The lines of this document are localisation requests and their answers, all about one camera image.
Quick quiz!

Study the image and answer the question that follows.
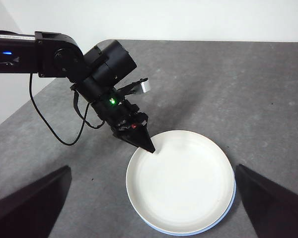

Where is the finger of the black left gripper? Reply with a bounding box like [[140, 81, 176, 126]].
[[113, 125, 156, 153]]

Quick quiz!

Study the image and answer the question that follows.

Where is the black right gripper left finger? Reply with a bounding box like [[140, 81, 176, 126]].
[[0, 165, 72, 238]]

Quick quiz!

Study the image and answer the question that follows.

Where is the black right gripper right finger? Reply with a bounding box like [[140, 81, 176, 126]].
[[235, 164, 298, 238]]

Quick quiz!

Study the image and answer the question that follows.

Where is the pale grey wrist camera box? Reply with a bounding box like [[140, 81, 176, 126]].
[[138, 77, 151, 94]]

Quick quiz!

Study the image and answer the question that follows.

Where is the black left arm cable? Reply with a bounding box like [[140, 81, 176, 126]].
[[29, 71, 107, 146]]

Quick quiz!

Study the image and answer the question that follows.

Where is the white round plate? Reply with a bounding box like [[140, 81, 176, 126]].
[[125, 130, 235, 232]]

